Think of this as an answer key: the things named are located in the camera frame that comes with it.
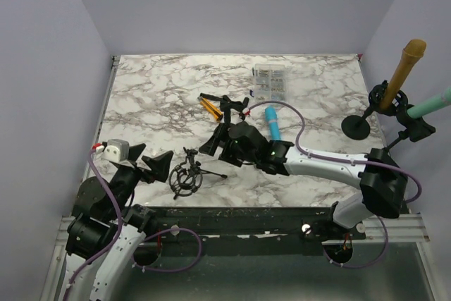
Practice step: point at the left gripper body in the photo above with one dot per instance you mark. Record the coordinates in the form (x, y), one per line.
(127, 177)

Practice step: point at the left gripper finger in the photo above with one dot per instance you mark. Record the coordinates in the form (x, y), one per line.
(134, 154)
(159, 166)

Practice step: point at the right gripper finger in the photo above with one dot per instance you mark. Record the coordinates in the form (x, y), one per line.
(210, 147)
(220, 135)

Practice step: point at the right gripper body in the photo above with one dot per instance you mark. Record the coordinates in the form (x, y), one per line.
(231, 154)

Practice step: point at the black clip microphone stand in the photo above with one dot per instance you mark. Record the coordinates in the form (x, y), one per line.
(227, 117)

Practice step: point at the black tripod shock-mount stand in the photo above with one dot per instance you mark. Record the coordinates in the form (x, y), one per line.
(187, 177)

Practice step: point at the blue toy microphone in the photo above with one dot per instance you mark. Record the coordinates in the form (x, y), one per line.
(272, 121)

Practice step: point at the black round-base shock-mount stand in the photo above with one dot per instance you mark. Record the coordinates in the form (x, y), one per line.
(357, 127)

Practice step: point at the gold microphone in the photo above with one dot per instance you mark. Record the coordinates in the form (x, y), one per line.
(411, 54)

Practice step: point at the green microphone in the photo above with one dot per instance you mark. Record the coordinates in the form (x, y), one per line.
(430, 105)

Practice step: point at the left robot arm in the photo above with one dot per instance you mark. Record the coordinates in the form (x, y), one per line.
(106, 230)

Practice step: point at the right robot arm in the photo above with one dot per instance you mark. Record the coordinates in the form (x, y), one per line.
(380, 182)

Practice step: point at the yellow utility knife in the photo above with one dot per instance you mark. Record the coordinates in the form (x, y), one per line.
(213, 110)

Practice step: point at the clear plastic screw box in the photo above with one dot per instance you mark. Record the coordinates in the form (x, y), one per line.
(269, 82)

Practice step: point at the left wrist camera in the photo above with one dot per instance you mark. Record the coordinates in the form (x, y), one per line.
(113, 150)

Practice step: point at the black T-handle tool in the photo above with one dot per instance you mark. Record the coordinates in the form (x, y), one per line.
(215, 97)

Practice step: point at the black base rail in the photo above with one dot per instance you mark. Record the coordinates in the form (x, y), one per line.
(241, 231)

